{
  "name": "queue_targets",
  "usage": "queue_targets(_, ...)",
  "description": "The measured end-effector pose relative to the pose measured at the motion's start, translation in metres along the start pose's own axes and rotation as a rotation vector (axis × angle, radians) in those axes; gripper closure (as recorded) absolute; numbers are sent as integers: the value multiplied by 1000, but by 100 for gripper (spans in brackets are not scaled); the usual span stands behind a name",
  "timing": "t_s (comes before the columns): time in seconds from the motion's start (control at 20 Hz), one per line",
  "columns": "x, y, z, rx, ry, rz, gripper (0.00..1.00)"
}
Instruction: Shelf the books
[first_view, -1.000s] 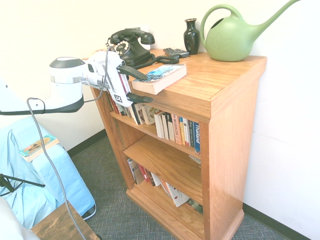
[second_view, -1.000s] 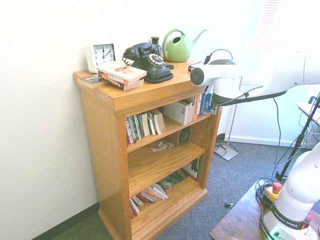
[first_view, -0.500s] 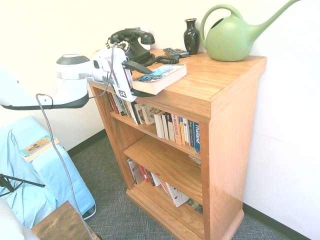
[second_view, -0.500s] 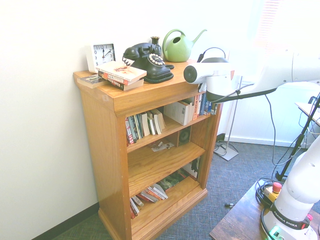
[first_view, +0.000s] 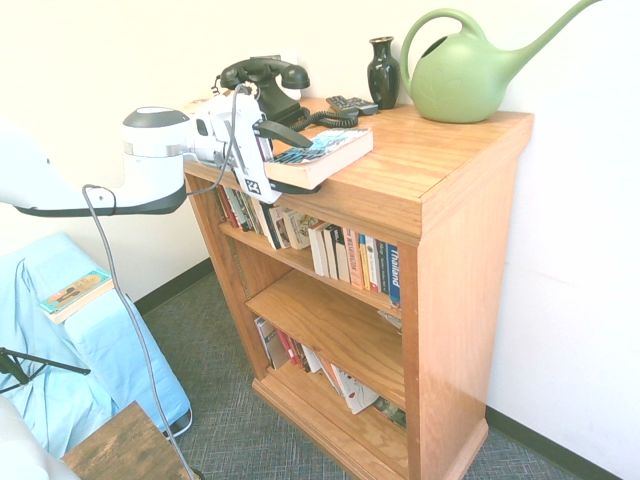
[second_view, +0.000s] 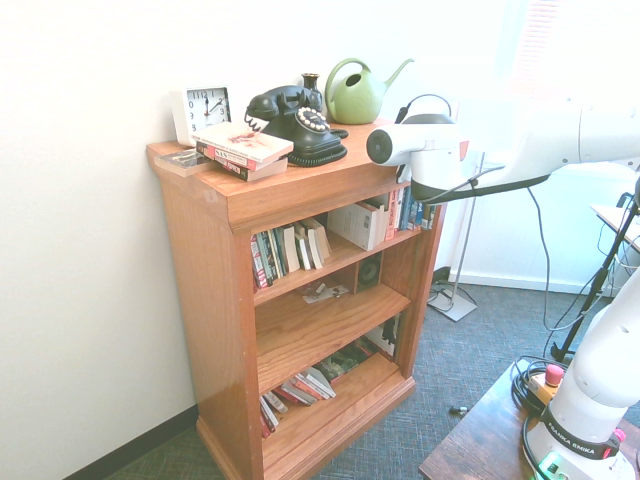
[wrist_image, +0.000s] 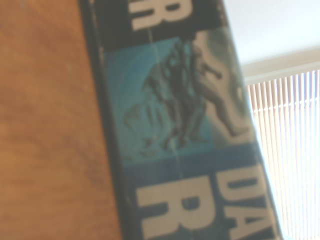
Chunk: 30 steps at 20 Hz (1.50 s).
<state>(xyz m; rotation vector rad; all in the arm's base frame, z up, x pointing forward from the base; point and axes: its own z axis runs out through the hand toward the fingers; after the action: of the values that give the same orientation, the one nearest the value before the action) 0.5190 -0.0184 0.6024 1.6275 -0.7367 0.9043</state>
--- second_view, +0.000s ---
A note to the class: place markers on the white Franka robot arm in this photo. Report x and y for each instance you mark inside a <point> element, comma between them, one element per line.
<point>435,145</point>

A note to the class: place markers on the white brown leaning book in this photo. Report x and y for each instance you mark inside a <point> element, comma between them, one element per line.
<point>314,245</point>

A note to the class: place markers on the white cover text book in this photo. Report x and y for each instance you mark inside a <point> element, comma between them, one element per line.
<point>355,225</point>

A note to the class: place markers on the dark green spine book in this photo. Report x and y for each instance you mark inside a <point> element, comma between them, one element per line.
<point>275,255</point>

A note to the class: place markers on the small picture card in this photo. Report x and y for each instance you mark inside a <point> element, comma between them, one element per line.
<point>337,291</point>

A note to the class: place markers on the white paper card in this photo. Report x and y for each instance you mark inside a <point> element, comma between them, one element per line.
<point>312,295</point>

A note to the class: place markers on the small dark speaker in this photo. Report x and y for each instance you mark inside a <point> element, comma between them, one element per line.
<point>370,272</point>

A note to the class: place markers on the pink orange spine book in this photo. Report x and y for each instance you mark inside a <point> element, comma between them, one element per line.
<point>391,215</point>

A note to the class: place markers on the black rotary telephone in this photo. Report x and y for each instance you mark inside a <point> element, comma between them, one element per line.
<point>320,160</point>

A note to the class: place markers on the dark blue spine book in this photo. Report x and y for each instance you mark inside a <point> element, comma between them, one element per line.
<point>406,210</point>

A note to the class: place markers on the red black spine paperback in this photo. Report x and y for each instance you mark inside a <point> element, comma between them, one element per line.
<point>260,170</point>

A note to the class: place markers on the black rotary phone base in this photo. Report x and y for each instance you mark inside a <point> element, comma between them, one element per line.
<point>315,135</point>

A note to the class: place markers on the black white cover book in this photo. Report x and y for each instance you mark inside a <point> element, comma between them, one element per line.
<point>386,337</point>

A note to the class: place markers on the dark green cover book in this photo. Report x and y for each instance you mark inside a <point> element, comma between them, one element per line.
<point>345,361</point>

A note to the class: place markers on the wooden bookshelf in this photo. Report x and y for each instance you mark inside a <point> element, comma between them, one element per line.
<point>210,300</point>

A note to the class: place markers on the cream paperback red print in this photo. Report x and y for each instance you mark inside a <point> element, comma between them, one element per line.
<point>240,140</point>

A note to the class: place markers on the green plastic watering can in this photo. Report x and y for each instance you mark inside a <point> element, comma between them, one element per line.
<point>355,102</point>

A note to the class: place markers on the black phone handset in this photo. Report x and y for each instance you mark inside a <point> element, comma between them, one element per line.
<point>280,100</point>

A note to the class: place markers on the white floor lamp stand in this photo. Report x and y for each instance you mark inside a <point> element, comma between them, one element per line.
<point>455,307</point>

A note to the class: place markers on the red white fallen book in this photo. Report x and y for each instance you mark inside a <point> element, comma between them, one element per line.
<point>300,392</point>

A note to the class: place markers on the black gold-rimmed vase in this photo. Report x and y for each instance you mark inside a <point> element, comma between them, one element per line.
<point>311,85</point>

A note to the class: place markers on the dark cover flat book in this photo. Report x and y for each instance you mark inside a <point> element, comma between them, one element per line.
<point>180,161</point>

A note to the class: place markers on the white square analog clock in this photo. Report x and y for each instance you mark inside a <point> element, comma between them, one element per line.
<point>202,110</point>

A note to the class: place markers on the grey white leaning book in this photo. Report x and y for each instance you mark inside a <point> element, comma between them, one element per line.
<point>267,417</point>

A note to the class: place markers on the small dark floor object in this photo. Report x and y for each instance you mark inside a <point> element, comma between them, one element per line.
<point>458,410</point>

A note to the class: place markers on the dark wooden table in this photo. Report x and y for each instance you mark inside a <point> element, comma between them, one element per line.
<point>475,440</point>

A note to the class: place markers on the yellow red emergency stop button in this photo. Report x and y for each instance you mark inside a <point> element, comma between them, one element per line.
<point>553,374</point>

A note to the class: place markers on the window blind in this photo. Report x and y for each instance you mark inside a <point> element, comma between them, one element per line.
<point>542,50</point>

